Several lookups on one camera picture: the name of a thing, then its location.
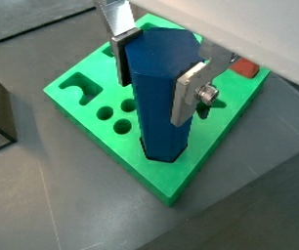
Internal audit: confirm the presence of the red rectangular block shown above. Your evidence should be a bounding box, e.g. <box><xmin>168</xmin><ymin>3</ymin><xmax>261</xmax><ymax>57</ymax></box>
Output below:
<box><xmin>230</xmin><ymin>58</ymin><xmax>260</xmax><ymax>79</ymax></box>

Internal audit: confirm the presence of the blue hexagonal prism block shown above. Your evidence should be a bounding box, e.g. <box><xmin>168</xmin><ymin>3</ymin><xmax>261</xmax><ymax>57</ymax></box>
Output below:
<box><xmin>125</xmin><ymin>27</ymin><xmax>201</xmax><ymax>162</ymax></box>

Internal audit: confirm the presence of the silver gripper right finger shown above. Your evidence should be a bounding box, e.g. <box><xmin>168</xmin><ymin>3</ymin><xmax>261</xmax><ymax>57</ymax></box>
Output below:
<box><xmin>170</xmin><ymin>40</ymin><xmax>238</xmax><ymax>127</ymax></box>

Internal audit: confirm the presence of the green shape sorter board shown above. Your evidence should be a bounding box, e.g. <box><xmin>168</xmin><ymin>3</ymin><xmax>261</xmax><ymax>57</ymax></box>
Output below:
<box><xmin>44</xmin><ymin>15</ymin><xmax>269</xmax><ymax>205</ymax></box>

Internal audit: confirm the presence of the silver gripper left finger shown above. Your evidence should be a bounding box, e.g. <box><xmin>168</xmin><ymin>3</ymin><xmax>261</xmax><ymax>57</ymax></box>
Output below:
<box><xmin>93</xmin><ymin>0</ymin><xmax>142</xmax><ymax>87</ymax></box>

